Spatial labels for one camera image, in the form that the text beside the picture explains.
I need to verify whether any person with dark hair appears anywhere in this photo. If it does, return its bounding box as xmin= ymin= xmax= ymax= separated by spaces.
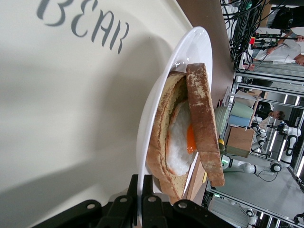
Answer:
xmin=257 ymin=102 xmax=285 ymax=122

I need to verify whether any pale green cup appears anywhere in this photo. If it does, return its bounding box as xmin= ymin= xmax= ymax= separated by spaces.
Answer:
xmin=230 ymin=101 xmax=254 ymax=119

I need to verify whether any brown box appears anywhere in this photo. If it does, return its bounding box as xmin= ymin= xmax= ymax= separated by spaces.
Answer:
xmin=226 ymin=126 xmax=255 ymax=159

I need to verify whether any person in white shirt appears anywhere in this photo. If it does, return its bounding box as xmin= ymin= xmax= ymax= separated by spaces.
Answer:
xmin=253 ymin=33 xmax=304 ymax=67

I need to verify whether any plain brown bread slice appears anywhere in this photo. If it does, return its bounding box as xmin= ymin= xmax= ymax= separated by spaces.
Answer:
xmin=186 ymin=62 xmax=226 ymax=188

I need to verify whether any wooden cutting board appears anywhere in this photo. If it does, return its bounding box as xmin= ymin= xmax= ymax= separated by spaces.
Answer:
xmin=185 ymin=155 xmax=208 ymax=202

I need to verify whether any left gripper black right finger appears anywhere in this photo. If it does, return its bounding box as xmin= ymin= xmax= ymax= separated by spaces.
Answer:
xmin=140 ymin=175 xmax=171 ymax=228

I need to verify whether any cream bear print tray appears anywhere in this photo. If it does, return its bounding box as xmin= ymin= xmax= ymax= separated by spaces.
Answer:
xmin=0 ymin=0 xmax=194 ymax=228

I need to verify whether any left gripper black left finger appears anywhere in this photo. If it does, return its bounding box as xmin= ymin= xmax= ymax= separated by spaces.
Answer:
xmin=99 ymin=174 xmax=140 ymax=228

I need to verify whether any light blue cup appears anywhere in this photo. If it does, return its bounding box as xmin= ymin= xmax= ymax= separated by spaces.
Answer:
xmin=228 ymin=114 xmax=250 ymax=129

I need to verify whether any round white plate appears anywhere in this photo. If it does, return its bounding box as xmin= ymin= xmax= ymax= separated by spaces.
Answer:
xmin=136 ymin=26 xmax=214 ymax=220

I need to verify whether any fried egg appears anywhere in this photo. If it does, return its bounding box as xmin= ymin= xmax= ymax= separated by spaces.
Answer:
xmin=166 ymin=101 xmax=198 ymax=176

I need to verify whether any black hanging cable bundle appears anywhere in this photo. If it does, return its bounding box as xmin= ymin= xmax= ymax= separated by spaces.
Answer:
xmin=220 ymin=0 xmax=264 ymax=72

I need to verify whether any pale green bowl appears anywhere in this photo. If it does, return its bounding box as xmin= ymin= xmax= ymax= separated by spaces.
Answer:
xmin=214 ymin=106 xmax=229 ymax=138

